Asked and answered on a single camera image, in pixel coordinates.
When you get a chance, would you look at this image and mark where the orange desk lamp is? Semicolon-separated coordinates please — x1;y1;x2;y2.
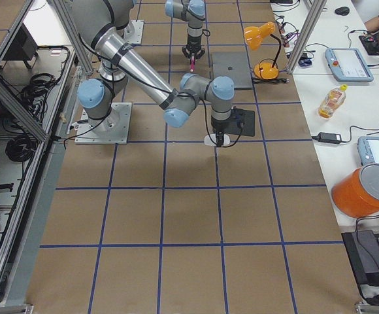
243;22;282;80

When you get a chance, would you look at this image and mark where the orange round container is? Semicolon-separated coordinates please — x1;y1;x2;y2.
331;163;379;218

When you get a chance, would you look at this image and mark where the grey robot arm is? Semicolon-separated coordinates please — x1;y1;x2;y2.
72;1;235;148
165;0;206;62

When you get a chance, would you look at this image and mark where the white computer mouse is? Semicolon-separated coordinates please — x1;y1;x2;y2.
204;133;230;147

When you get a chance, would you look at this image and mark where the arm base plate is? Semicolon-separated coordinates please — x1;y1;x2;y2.
123;20;144;45
74;103;133;145

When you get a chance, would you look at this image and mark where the aluminium frame post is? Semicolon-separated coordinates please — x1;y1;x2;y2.
286;0;327;75

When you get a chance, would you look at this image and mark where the black power adapter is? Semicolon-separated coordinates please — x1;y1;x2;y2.
312;132;342;145

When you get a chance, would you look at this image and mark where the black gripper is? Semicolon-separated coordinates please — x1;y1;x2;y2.
211;118;231;147
182;43;205;59

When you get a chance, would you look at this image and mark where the black lamp cable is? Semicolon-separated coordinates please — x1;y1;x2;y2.
252;77;290;85

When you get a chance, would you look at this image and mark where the far teach pendant tablet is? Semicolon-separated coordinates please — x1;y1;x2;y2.
325;48;374;82

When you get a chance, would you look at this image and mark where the pink marker pen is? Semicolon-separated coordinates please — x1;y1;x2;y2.
189;56;195;73

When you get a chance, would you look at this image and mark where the orange drink bottle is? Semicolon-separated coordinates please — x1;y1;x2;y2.
318;84;348;118

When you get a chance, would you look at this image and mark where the black mousepad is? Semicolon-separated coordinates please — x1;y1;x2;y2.
224;107;255;137

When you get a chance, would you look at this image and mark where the silver closed laptop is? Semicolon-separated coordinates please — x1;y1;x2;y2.
212;52;253;90

